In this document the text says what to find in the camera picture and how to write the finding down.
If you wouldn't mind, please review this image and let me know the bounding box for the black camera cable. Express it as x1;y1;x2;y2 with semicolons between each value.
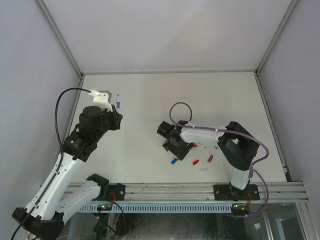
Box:
11;87;92;240

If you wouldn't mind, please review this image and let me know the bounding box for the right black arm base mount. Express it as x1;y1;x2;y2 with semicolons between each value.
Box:
213;184;260;202

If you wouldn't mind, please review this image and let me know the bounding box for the clear pen cap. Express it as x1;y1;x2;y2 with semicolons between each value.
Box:
199;167;209;174

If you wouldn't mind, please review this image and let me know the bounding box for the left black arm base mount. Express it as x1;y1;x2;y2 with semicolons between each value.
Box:
106;183;126;202

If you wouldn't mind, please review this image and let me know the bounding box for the blue white marker pen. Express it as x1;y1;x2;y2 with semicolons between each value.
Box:
116;94;121;110

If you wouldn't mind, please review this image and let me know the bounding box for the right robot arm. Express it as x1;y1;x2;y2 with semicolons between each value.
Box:
157;120;260;201

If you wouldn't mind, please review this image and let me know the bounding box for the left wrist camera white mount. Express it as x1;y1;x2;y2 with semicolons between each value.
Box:
88;89;113;112

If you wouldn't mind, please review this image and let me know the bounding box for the purple pen cap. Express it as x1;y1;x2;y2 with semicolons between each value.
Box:
207;155;214;163

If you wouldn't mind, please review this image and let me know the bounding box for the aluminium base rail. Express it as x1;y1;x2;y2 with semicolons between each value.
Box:
39;181;310;203

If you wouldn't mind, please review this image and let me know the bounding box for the blue cable duct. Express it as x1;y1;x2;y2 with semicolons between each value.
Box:
77;202;233;214

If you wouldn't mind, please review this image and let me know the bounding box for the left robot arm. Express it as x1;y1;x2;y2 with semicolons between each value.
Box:
12;105;123;240

